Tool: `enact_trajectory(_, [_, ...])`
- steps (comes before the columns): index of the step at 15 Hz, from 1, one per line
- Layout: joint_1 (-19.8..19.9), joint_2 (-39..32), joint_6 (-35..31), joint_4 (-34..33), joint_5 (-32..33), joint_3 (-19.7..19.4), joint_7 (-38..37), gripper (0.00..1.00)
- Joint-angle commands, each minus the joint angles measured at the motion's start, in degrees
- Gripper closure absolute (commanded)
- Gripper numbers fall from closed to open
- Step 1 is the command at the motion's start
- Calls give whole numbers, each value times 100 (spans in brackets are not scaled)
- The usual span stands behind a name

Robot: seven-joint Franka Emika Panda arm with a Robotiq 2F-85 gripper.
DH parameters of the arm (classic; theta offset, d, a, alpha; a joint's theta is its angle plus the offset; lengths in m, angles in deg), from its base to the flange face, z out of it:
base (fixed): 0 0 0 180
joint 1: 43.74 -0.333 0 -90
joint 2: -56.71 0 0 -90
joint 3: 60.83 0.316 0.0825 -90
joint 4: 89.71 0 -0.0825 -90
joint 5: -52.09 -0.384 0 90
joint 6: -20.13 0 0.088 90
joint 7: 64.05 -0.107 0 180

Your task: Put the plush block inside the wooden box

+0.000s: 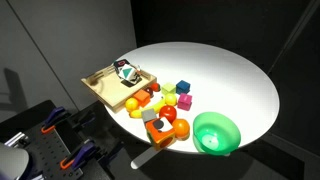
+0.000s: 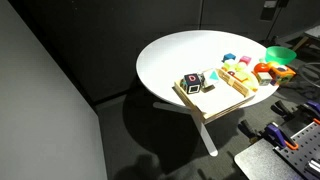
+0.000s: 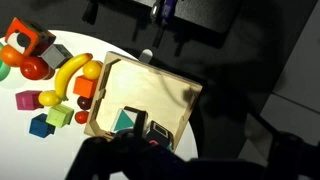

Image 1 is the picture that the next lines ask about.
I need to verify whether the blue cube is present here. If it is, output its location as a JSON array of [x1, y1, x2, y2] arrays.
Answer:
[[175, 79, 191, 95]]

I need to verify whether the aluminium extrusion bar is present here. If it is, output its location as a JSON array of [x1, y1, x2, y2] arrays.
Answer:
[[3, 131, 30, 148]]

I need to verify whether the white plush block teal triangle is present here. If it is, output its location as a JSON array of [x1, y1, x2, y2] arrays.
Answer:
[[118, 63, 138, 82]]

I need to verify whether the purple clamp orange handle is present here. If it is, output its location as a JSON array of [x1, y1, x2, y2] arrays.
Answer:
[[40, 106, 70, 135], [59, 139, 98, 171]]

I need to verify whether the toy orange fruit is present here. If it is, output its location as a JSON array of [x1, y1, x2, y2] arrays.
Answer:
[[171, 118, 191, 141]]

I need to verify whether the light green cube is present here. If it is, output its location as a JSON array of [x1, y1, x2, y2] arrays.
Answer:
[[161, 82, 177, 97]]

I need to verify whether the gray cube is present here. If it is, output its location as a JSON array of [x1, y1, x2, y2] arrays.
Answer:
[[140, 108, 158, 125]]

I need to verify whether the orange cube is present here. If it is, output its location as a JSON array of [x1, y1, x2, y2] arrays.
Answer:
[[133, 89, 152, 108]]

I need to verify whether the red toy tomato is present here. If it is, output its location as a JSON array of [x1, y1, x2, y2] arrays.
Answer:
[[159, 105, 178, 124]]

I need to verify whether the yellow toy lemon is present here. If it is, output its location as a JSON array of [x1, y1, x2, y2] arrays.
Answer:
[[124, 97, 140, 113]]

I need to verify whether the green plastic bowl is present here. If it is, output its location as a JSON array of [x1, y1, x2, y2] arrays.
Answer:
[[192, 111, 242, 156]]

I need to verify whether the black perforated mounting board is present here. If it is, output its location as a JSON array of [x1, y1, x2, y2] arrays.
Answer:
[[0, 99, 116, 180]]

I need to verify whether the small red toy fruit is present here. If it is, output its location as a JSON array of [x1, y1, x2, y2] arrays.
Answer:
[[150, 82, 161, 93]]

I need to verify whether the wooden tray box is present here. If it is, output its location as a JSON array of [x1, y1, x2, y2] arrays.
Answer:
[[80, 63, 158, 114]]

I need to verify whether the orange plush block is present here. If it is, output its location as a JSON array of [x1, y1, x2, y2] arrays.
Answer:
[[145, 117, 177, 151]]

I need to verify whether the magenta cube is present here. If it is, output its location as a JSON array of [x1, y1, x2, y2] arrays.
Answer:
[[177, 92, 193, 112]]

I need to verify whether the yellow toy banana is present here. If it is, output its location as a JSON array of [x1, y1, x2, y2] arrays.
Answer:
[[129, 96, 167, 119]]

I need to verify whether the white table leg base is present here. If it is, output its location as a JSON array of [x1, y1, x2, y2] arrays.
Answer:
[[130, 146, 163, 170]]

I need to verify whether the yellow-green toy fruit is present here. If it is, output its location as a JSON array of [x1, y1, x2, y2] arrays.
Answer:
[[164, 93, 177, 107]]

